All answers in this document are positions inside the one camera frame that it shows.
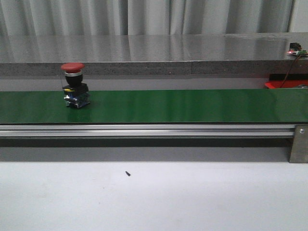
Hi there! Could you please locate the red mushroom push button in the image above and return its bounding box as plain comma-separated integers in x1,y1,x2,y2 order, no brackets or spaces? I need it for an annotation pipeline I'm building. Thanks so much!
61,63,90,109

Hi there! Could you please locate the grey granite counter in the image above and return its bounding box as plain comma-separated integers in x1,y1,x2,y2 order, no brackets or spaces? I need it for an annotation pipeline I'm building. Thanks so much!
0,32,308,77

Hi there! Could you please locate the green conveyor belt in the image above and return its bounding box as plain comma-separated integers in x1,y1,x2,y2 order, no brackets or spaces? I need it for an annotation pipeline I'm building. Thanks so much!
0,89,308,124

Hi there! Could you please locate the red plastic tray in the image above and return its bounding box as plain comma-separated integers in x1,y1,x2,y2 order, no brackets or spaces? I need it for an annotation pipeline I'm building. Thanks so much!
265,80,308,89

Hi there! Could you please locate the small green circuit board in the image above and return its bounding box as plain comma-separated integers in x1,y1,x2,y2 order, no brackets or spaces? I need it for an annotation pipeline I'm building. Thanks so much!
288,42,308,57

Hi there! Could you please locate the white pleated curtain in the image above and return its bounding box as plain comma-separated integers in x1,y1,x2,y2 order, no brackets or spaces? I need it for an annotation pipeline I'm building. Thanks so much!
0,0,308,36

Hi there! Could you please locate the aluminium conveyor frame rail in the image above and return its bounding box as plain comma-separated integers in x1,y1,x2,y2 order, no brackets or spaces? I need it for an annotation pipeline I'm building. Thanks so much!
0,124,295,137

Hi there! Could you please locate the steel conveyor bracket right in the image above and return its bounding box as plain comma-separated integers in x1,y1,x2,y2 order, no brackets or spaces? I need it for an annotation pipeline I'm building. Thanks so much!
289,125,308,164

